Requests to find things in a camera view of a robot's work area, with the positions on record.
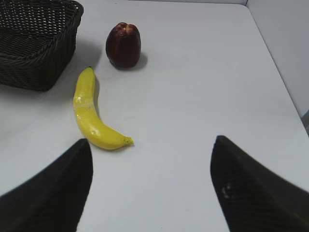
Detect dark red apple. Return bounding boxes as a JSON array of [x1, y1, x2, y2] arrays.
[[106, 22, 141, 68]]

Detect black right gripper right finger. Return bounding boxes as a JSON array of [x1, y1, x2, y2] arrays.
[[210, 135, 309, 232]]

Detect yellow banana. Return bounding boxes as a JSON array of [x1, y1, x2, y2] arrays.
[[73, 67, 134, 150]]

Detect black wicker basket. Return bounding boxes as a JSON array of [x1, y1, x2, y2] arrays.
[[0, 0, 84, 91]]

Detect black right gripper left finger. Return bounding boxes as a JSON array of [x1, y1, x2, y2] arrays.
[[0, 139, 93, 232]]

